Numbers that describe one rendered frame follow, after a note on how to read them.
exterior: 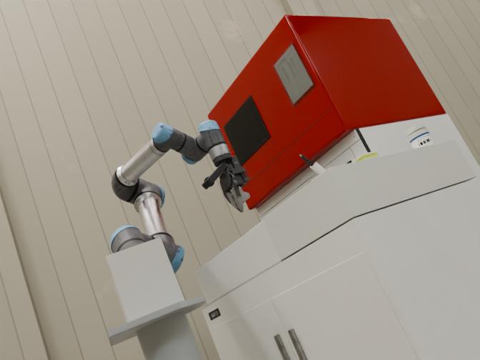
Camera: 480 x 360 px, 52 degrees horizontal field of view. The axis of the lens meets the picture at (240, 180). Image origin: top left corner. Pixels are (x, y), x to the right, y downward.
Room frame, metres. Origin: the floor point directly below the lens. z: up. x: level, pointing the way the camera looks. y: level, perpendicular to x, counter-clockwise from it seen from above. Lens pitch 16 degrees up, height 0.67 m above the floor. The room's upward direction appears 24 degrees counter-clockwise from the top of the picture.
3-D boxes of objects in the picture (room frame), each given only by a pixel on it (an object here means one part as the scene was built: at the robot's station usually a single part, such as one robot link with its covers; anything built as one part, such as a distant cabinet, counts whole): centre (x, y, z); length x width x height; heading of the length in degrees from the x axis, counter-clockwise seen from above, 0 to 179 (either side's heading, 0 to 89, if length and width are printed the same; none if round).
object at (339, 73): (2.44, -0.52, 1.52); 0.81 x 0.75 x 0.60; 38
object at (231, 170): (1.71, 0.02, 1.20); 0.09 x 0.08 x 0.12; 126
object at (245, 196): (1.69, 0.02, 1.09); 0.06 x 0.03 x 0.09; 126
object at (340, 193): (1.60, -0.37, 0.89); 0.62 x 0.35 x 0.14; 128
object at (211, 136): (1.71, 0.03, 1.36); 0.09 x 0.08 x 0.11; 51
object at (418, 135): (1.65, -0.62, 1.01); 0.07 x 0.07 x 0.10
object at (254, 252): (1.79, 0.12, 0.89); 0.55 x 0.09 x 0.14; 38
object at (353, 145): (2.25, -0.27, 1.02); 0.81 x 0.03 x 0.40; 38
